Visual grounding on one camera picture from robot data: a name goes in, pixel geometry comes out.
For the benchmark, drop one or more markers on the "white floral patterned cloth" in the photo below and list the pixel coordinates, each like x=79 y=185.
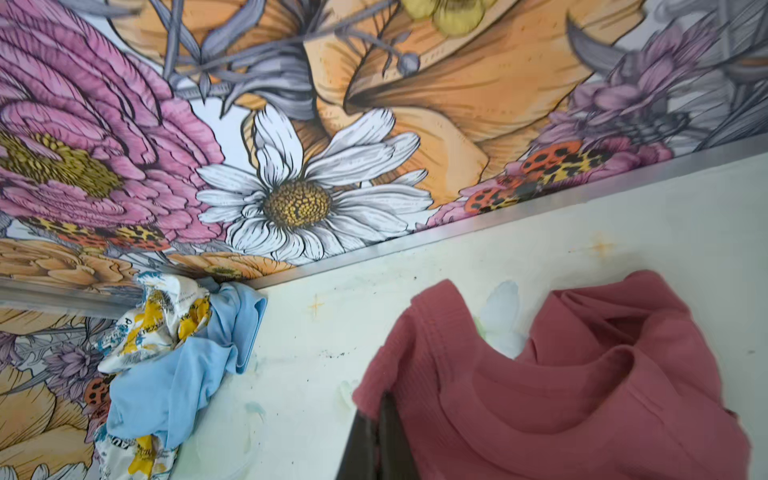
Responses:
x=173 y=308

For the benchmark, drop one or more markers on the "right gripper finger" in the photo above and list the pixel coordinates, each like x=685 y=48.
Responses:
x=378 y=449

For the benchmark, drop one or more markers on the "light blue cloth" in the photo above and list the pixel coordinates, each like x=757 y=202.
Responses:
x=161 y=397

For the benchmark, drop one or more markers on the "maroon cloth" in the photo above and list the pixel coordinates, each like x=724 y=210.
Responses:
x=614 y=382

